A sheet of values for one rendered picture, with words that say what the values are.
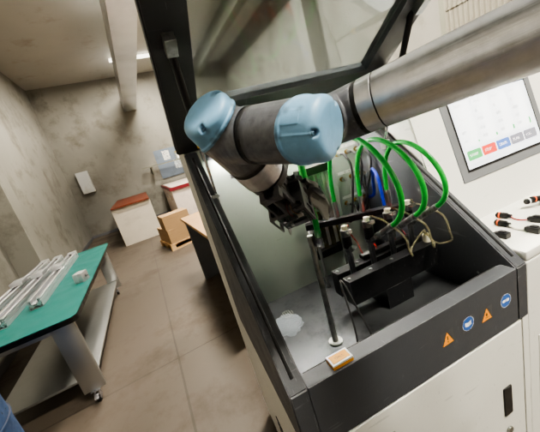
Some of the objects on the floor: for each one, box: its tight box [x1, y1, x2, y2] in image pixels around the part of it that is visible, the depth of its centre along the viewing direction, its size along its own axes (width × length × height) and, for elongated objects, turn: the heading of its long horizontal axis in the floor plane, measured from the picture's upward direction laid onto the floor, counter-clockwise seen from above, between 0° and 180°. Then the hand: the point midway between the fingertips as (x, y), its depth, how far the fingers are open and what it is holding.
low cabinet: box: [160, 177, 198, 215], centre depth 827 cm, size 216×255×96 cm
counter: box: [111, 192, 160, 246], centre depth 755 cm, size 82×257×91 cm, turn 70°
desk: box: [180, 212, 220, 279], centre depth 294 cm, size 79×154×82 cm, turn 72°
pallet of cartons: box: [157, 207, 198, 251], centre depth 555 cm, size 113×90×64 cm
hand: (310, 213), depth 63 cm, fingers open, 7 cm apart
